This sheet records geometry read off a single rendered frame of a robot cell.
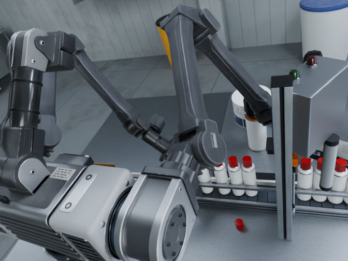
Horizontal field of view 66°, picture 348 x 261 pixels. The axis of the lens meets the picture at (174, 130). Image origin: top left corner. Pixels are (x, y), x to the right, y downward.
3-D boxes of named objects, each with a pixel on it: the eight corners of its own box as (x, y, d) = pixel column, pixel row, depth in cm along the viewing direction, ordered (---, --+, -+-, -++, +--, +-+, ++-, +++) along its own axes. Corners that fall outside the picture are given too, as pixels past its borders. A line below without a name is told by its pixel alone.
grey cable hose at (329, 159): (331, 182, 85) (338, 132, 72) (332, 191, 82) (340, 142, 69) (318, 182, 86) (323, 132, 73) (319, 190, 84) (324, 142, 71)
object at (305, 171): (310, 190, 106) (313, 155, 93) (312, 202, 102) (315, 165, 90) (296, 189, 108) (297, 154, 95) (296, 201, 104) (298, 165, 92)
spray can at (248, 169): (258, 187, 113) (254, 153, 101) (257, 197, 110) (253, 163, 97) (245, 186, 115) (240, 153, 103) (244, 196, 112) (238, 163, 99)
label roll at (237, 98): (246, 103, 160) (244, 82, 151) (279, 110, 147) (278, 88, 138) (228, 122, 151) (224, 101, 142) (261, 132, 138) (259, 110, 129)
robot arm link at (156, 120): (125, 130, 106) (135, 120, 100) (137, 111, 114) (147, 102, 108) (147, 148, 110) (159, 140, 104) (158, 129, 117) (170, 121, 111)
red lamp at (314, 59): (319, 63, 65) (320, 54, 64) (313, 68, 64) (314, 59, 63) (309, 61, 67) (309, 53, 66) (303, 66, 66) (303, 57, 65)
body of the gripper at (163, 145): (178, 138, 110) (163, 128, 109) (170, 156, 103) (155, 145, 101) (170, 145, 114) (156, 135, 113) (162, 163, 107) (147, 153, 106)
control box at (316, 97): (343, 123, 74) (353, 60, 62) (307, 159, 68) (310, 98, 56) (308, 111, 81) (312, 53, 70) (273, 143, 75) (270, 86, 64)
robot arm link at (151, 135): (137, 140, 106) (143, 133, 102) (144, 128, 111) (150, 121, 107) (151, 149, 108) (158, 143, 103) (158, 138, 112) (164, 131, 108)
